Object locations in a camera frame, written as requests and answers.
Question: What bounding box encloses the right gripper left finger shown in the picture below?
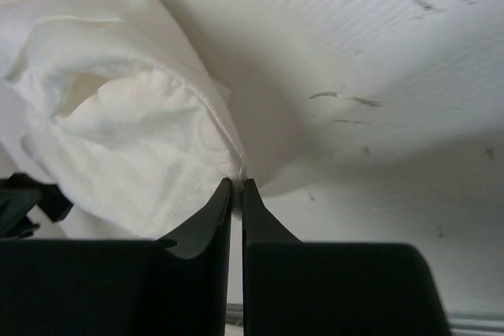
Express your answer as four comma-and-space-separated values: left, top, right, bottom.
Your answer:
1, 179, 232, 335

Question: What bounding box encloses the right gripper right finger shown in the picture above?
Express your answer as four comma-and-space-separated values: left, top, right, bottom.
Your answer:
242, 179, 450, 335

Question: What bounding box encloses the white pleated skirt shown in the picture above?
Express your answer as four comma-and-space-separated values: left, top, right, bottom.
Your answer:
1, 0, 248, 238

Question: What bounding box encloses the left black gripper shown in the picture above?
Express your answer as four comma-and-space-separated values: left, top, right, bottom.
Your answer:
1, 173, 73, 236

